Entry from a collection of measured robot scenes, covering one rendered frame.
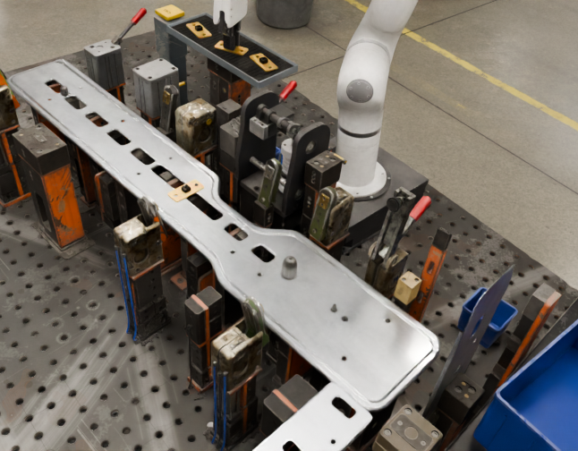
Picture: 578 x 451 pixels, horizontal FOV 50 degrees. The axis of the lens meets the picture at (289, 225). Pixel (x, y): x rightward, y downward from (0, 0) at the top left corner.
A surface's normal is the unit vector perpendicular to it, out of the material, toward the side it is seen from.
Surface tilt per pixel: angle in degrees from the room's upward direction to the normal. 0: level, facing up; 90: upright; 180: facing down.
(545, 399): 0
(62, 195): 90
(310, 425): 0
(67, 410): 0
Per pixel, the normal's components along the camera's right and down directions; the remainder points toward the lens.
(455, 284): 0.07, -0.72
